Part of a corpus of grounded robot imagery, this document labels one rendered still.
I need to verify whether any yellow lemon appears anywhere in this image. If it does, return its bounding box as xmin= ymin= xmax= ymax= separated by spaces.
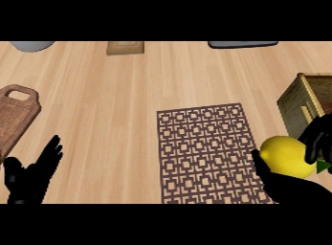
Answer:
xmin=258 ymin=135 xmax=317 ymax=180

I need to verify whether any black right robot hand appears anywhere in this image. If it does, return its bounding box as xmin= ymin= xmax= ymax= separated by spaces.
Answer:
xmin=249 ymin=111 xmax=332 ymax=205

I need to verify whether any grey round bowl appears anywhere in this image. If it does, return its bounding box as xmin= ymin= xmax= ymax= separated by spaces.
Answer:
xmin=9 ymin=40 xmax=56 ymax=53

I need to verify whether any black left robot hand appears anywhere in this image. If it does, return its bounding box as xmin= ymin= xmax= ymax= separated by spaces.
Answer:
xmin=3 ymin=134 xmax=65 ymax=205

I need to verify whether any wicker basket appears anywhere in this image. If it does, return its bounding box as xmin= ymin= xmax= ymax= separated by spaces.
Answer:
xmin=276 ymin=72 xmax=332 ymax=161

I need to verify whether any brown patterned placemat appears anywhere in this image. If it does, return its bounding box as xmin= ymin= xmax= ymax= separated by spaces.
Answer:
xmin=155 ymin=101 xmax=276 ymax=205

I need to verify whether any tan wooden block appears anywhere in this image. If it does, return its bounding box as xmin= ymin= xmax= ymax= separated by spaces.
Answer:
xmin=105 ymin=40 xmax=146 ymax=56

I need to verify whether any brown wooden cutting board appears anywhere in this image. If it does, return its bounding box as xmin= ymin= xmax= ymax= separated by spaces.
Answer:
xmin=0 ymin=83 xmax=43 ymax=186

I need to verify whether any dark grey flat tray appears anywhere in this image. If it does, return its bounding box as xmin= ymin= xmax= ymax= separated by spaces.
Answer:
xmin=207 ymin=40 xmax=280 ymax=50

